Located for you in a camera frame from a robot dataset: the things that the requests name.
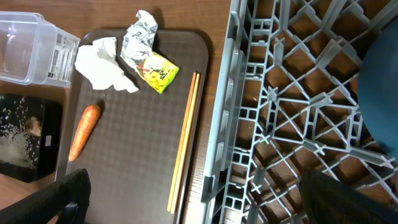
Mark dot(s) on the yellow snack wrapper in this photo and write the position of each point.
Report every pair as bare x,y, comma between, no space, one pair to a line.
158,72

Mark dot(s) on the aluminium foil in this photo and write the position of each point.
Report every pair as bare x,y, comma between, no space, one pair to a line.
139,39

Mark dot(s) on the wooden chopstick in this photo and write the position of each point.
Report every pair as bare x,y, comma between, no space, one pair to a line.
189,124
176,179

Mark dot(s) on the white napkin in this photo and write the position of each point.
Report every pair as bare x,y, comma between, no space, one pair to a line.
97,62

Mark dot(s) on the brown food scrap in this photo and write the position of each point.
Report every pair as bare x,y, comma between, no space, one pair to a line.
33,126

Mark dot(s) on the brown serving tray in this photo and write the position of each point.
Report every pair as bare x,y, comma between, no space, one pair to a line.
130,155

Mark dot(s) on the dark blue plate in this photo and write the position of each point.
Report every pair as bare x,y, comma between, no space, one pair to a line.
377,90

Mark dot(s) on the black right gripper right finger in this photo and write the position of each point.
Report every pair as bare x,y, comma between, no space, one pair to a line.
327,200

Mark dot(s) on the white rice pile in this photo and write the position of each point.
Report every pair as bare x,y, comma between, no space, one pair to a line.
16,144

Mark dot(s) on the grey dishwasher rack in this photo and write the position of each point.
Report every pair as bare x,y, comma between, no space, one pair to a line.
287,98

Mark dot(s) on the black tray bin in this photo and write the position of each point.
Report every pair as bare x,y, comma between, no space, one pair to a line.
50,115

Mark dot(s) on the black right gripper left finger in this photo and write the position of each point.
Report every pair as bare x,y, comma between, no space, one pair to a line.
68,198

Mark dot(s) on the clear plastic bin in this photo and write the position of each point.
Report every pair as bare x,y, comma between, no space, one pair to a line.
35,51

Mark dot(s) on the orange carrot piece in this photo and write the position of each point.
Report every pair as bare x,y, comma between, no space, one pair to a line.
87,123

